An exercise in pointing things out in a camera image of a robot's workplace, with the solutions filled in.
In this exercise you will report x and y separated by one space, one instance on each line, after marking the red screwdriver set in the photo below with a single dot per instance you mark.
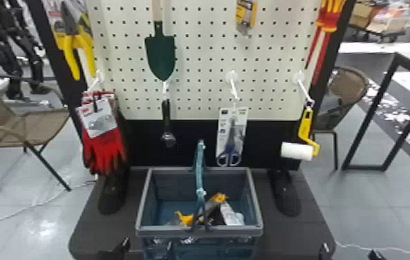
328 18

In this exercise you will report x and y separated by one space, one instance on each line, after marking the green trowel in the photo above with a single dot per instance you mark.
160 54

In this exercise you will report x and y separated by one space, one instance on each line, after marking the yellow paint roller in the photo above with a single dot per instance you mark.
297 150

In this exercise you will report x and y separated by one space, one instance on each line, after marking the brown chair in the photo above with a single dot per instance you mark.
348 85

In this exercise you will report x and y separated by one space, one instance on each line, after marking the white packet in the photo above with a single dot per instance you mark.
232 217

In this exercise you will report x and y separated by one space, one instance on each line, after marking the yellow tape measure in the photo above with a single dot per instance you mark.
246 14

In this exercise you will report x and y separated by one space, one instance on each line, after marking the yellow pliers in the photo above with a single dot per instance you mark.
71 43

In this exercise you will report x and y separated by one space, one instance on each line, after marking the yellow hand saw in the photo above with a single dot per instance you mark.
184 219

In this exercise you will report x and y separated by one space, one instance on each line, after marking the cardboard box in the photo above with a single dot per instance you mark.
361 13

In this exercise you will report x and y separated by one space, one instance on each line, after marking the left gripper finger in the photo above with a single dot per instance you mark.
122 251
170 252

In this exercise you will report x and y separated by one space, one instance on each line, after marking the white pegboard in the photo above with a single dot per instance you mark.
204 65

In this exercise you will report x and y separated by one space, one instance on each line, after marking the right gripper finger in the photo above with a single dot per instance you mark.
376 255
324 252

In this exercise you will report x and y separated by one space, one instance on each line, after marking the blue scissors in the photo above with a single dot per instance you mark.
230 138

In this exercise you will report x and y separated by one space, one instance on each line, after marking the blue basket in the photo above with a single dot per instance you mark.
199 231

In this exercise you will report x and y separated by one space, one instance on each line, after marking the red gloves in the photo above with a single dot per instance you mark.
103 149

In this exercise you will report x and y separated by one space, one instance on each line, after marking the beige chair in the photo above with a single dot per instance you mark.
16 127

